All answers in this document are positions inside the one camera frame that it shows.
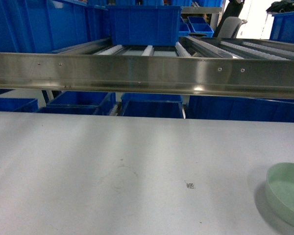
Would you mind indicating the green bowl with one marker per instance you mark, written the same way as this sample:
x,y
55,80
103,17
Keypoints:
x,y
279,190

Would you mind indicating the blue crate far right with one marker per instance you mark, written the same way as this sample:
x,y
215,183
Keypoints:
x,y
283,27

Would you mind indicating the white roller track centre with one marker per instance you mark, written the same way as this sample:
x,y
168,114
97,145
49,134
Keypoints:
x,y
148,51

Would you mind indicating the blue crate lower right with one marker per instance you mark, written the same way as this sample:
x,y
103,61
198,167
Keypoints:
x,y
239,108

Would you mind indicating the white roller track right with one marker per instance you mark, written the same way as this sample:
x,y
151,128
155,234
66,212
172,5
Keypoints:
x,y
182,52

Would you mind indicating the large blue crate upper left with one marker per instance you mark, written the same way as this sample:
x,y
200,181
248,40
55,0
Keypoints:
x,y
39,26

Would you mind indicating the grey office chair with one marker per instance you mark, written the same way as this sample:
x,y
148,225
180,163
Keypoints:
x,y
230,28

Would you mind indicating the blue crate lower centre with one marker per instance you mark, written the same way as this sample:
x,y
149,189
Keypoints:
x,y
152,105

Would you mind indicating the small printed code sticker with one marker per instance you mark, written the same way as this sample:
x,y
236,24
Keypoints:
x,y
190,185

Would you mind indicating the blue crate lower left-centre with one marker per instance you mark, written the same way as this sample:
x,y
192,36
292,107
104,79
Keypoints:
x,y
81,103

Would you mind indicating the small blue bin background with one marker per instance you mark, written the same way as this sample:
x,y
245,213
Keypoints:
x,y
199,25

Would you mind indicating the blue crate on rollers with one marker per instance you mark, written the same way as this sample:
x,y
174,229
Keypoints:
x,y
139,25

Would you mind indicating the stainless steel shelf rack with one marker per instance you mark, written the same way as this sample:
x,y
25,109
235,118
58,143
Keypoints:
x,y
222,67

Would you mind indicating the white roller track left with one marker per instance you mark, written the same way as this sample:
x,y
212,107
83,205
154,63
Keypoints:
x,y
110,51

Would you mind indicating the blue crate lower far left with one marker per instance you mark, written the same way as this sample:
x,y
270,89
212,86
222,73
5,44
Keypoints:
x,y
28,105

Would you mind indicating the white roller track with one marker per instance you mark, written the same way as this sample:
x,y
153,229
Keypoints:
x,y
182,52
110,51
148,51

